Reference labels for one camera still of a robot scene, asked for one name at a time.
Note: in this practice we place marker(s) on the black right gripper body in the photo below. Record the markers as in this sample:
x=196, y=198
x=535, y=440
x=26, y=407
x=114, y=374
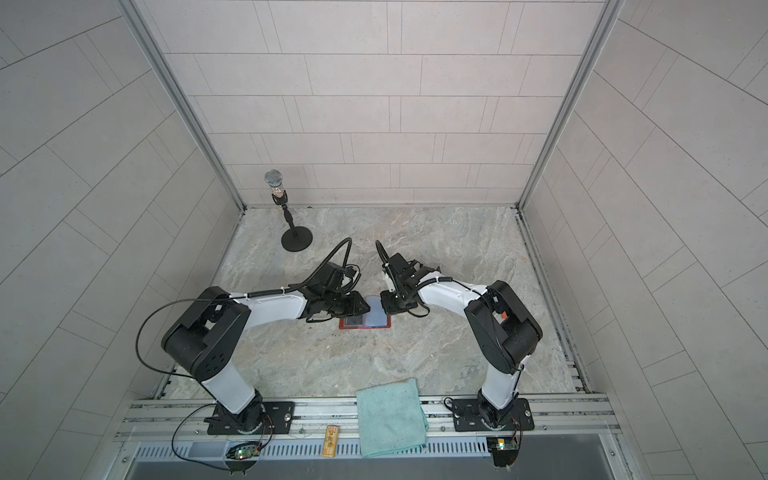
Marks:
x=395, y=302

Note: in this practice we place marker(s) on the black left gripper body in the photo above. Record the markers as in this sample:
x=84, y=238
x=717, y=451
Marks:
x=341, y=304

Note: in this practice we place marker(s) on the red card holder wallet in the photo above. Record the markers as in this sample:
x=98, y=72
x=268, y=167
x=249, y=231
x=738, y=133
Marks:
x=375, y=318

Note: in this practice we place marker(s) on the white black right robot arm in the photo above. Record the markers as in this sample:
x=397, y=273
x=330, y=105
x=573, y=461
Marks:
x=506, y=332

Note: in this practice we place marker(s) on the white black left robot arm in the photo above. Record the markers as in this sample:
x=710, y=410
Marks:
x=203, y=340

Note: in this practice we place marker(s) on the microphone on black stand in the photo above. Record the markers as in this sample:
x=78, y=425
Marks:
x=295, y=238

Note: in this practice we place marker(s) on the teal folded cloth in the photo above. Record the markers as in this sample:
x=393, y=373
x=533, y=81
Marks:
x=390, y=419

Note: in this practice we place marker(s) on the small wooden block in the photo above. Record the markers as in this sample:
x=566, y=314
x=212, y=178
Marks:
x=330, y=441

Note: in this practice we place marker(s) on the left green circuit board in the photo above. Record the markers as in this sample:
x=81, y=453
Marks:
x=244, y=451

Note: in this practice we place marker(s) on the green circuit board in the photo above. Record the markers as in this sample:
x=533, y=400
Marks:
x=244, y=451
x=504, y=451

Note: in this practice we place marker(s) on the right green circuit board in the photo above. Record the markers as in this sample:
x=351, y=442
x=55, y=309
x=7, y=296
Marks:
x=504, y=451

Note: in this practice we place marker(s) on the aluminium corner profile right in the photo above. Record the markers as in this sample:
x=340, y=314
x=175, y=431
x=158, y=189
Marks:
x=599, y=36

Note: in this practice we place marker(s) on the aluminium corner profile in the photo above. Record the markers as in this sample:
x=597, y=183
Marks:
x=599, y=36
x=139, y=29

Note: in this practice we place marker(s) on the aluminium corner profile left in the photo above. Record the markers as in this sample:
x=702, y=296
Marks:
x=139, y=29

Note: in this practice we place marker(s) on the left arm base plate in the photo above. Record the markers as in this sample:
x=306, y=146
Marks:
x=260, y=417

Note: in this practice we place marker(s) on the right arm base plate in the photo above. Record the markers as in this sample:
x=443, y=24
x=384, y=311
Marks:
x=477, y=414

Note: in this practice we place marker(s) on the aluminium rail frame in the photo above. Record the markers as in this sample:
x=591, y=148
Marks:
x=309, y=418

